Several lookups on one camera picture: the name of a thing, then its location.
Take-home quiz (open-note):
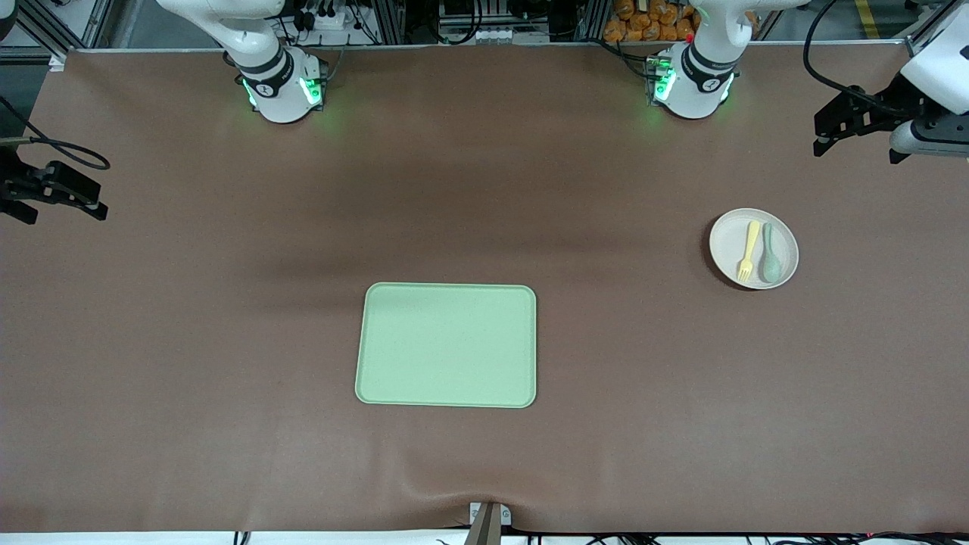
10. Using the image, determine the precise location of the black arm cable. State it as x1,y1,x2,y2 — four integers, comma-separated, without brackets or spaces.
802,0,921,118
0,97,111,171

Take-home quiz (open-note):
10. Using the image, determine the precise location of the aluminium frame rail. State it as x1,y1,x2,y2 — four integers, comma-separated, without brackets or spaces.
15,0,114,70
905,0,969,61

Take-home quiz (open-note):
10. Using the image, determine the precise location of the light green rectangular tray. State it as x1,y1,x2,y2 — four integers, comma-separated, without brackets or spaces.
354,282,538,410

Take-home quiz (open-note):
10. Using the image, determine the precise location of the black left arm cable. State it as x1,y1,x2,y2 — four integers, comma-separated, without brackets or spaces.
802,0,921,118

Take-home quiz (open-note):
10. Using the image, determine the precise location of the yellow plastic fork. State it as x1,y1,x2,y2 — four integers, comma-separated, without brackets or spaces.
737,220,761,285

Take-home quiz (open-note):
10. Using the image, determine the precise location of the pile of orange objects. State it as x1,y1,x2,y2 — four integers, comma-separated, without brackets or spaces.
603,0,758,43

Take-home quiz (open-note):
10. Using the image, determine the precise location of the brown table mat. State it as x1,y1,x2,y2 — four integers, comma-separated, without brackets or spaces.
0,45,969,534

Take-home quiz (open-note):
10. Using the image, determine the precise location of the round beige plate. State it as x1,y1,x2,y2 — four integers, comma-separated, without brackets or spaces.
709,208,800,291

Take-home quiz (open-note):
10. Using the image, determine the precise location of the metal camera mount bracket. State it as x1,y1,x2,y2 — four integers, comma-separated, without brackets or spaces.
463,501,513,545

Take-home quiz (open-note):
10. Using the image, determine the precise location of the pale green plastic spoon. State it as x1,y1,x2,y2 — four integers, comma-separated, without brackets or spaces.
759,223,784,284

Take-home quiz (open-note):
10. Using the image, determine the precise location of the white terminal block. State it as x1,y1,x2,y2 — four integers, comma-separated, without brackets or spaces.
438,25,551,44

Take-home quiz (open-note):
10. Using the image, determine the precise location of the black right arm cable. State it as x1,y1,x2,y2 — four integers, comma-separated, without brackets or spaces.
0,97,111,171

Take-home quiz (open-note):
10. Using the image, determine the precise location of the white power strip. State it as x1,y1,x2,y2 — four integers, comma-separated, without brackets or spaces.
291,6,349,31

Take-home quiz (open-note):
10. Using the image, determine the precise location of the aluminium frame post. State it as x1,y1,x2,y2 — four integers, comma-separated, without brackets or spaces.
371,0,410,45
573,0,610,42

